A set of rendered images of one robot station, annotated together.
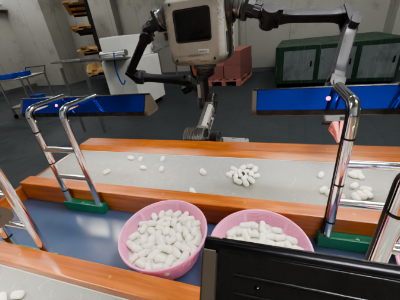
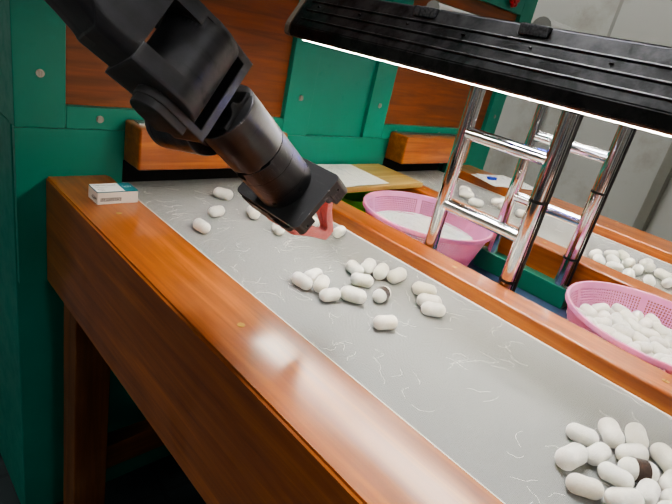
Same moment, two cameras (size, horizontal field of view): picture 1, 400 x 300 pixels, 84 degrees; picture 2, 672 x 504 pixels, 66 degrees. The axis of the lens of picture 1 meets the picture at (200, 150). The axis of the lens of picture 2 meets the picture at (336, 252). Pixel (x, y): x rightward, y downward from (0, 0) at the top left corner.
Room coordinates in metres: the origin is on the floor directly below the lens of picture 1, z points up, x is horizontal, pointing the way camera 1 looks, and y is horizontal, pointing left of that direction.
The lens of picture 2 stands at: (1.23, -0.31, 1.06)
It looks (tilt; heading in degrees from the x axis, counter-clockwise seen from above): 23 degrees down; 203
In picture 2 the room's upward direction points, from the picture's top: 13 degrees clockwise
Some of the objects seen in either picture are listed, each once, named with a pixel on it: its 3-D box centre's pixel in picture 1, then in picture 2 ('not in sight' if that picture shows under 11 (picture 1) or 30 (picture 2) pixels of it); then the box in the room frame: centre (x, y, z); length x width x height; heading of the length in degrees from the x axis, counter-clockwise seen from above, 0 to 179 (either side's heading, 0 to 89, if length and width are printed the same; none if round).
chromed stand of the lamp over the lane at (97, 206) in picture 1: (83, 153); not in sight; (0.82, 0.47, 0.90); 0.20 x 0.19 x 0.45; 71
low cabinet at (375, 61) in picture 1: (327, 59); not in sight; (5.24, -3.11, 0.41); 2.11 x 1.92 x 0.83; 66
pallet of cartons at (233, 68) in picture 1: (230, 65); not in sight; (6.29, -1.10, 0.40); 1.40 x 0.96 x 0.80; 158
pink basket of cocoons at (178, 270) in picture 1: (165, 240); not in sight; (0.49, 0.14, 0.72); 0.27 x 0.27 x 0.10
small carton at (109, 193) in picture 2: not in sight; (113, 193); (0.71, -0.90, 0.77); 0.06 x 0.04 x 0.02; 161
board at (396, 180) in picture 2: not in sight; (353, 177); (0.18, -0.74, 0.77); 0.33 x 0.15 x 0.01; 161
